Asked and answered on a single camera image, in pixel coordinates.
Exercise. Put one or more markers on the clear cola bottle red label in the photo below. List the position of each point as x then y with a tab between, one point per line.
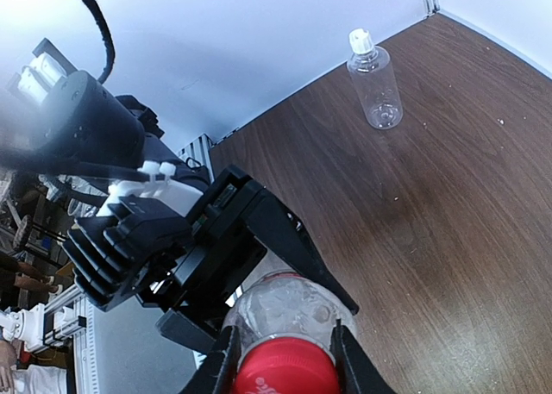
284	304

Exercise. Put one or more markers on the red cola bottle cap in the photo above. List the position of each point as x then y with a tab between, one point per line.
287	365

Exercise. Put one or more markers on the small clear plastic bottle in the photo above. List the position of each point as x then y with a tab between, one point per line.
375	84

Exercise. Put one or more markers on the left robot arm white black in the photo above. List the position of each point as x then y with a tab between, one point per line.
78	121

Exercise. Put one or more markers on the aluminium front frame rail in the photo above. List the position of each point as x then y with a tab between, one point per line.
72	322

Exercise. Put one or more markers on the white flip bottle cap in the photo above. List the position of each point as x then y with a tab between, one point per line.
360	41

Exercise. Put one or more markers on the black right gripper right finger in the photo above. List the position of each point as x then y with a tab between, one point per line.
355	371

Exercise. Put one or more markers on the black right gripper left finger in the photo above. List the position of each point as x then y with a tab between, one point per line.
217	373

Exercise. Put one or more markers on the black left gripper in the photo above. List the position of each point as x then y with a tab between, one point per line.
234	224

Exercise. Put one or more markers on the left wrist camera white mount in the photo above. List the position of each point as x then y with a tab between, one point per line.
139	231

